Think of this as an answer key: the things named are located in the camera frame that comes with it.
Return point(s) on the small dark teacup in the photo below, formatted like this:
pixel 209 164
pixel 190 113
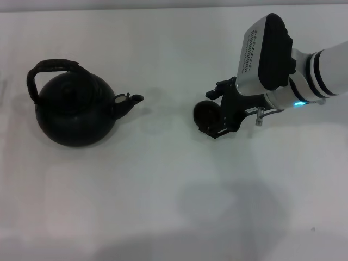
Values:
pixel 204 112

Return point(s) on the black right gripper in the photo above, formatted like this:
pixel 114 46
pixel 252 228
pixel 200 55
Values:
pixel 239 104

